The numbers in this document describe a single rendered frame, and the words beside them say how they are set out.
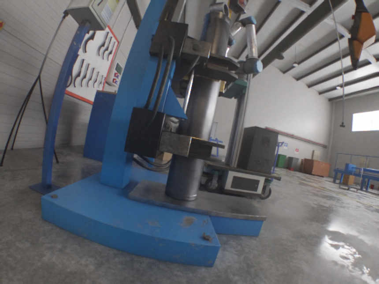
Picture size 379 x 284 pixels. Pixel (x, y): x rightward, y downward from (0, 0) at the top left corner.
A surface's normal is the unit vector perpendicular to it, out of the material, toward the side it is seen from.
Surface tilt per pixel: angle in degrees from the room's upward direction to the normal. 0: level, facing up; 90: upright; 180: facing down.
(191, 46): 90
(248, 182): 90
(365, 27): 90
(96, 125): 90
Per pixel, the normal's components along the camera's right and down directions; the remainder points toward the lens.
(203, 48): 0.05, 0.01
